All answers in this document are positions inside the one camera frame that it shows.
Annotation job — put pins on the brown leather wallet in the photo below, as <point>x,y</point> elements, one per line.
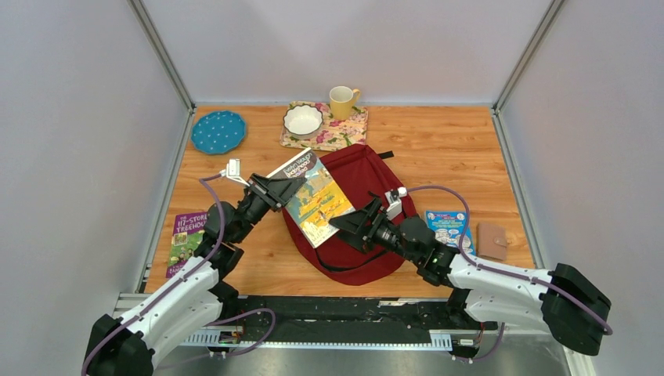
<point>491,241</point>

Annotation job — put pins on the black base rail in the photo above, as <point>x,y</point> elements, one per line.
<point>292,322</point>

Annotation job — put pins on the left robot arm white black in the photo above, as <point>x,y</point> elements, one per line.
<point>138,340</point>

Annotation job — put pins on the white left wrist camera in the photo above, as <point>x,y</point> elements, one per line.
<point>232,172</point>

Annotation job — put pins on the red backpack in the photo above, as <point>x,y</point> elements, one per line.
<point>354,256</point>

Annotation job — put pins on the purple treehouse book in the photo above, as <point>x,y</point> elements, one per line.
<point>186,236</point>

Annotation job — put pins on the yellow mug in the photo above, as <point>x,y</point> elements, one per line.
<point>342,100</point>

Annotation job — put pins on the blue polka dot plate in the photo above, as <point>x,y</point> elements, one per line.
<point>218,132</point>

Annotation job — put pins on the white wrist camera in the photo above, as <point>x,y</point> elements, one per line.
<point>232,172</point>
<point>394,200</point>

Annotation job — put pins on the white scalloped bowl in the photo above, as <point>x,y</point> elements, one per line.
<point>303,121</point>

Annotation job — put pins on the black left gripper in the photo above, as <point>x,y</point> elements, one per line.
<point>276,193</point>

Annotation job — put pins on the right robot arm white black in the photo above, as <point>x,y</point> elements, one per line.
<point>559,301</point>

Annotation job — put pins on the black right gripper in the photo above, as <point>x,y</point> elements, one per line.
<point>352,225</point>

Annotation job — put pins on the floral serving tray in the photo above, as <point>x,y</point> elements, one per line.
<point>333,134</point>

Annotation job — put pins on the blue comic book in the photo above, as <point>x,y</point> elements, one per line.
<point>446,225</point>

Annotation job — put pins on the yellow illustrated paperback book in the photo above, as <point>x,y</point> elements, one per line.
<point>317,201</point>

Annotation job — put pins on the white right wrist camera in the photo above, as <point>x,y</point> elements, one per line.
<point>394,200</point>

